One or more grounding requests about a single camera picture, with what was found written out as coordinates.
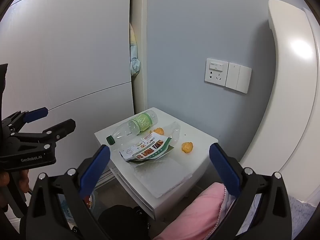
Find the grey patterned bedsheet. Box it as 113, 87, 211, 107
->
289, 196, 317, 240

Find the white nightstand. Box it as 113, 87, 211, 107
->
94, 107, 219, 222

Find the person's left hand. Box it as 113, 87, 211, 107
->
0, 169, 30, 193

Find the light blue cloth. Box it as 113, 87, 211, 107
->
130, 22, 141, 77

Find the white curved bed headboard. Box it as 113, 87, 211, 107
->
239, 0, 320, 203

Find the clear plastic wrapper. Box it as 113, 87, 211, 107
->
150, 121, 181, 147

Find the clear plastic bottle green label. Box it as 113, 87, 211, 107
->
106, 110, 158, 145

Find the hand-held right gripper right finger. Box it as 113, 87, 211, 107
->
209, 142, 297, 240

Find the printed snack packet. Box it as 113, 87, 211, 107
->
119, 132, 175, 163

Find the white wardrobe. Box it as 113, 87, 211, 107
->
0, 0, 148, 205

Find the lined trash bin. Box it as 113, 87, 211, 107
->
84, 191, 97, 214

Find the pink blanket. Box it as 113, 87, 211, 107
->
152, 182, 240, 240

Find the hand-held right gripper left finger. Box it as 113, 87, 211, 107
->
26, 144, 112, 240

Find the small orange peel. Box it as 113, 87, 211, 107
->
181, 142, 194, 154

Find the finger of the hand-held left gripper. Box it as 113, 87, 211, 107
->
10, 119, 76, 153
1, 107, 48, 133

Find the clear plastic sheet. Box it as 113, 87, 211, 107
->
134, 155, 193, 198

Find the white light switch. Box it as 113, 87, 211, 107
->
225, 62, 252, 94

